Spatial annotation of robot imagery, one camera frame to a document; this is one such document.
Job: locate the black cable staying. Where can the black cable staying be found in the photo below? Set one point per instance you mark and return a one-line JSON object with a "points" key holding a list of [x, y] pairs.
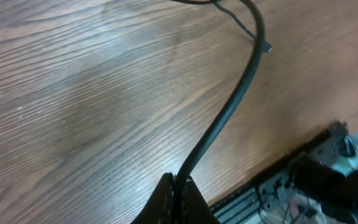
{"points": [[223, 116]]}

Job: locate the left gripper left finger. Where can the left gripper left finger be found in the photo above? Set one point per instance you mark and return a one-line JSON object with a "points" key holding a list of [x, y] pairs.
{"points": [[158, 209]]}

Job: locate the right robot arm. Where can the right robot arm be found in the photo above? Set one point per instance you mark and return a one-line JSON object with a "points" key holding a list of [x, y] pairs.
{"points": [[326, 170]]}

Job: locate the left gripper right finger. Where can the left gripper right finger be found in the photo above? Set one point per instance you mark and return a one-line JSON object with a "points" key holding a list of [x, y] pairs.
{"points": [[194, 209]]}

